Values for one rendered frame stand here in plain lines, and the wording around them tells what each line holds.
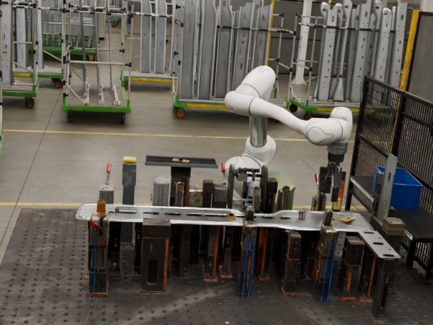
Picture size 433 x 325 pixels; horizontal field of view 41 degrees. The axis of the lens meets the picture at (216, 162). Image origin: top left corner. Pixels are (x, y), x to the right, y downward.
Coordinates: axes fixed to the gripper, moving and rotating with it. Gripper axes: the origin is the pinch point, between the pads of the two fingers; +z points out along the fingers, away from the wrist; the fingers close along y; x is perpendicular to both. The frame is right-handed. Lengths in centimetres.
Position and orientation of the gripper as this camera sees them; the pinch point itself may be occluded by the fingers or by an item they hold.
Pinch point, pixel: (330, 193)
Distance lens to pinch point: 282.7
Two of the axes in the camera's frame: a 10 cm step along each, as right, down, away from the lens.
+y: 1.0, 3.0, -9.5
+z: -0.7, 9.5, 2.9
